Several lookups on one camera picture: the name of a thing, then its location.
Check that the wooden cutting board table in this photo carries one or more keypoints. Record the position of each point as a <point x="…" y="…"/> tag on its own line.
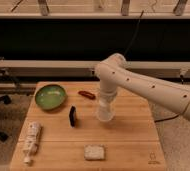
<point x="130" y="140"/>

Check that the black eraser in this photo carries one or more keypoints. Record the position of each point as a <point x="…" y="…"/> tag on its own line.
<point x="72" y="116"/>

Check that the white crumpled tube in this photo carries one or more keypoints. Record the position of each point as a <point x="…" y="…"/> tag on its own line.
<point x="31" y="142"/>

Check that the green bowl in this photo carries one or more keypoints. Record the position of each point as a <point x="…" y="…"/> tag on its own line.
<point x="50" y="97"/>

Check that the beige sponge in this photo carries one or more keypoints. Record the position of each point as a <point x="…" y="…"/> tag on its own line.
<point x="94" y="152"/>

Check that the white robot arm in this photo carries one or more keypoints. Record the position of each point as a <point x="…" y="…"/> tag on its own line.
<point x="112" y="73"/>

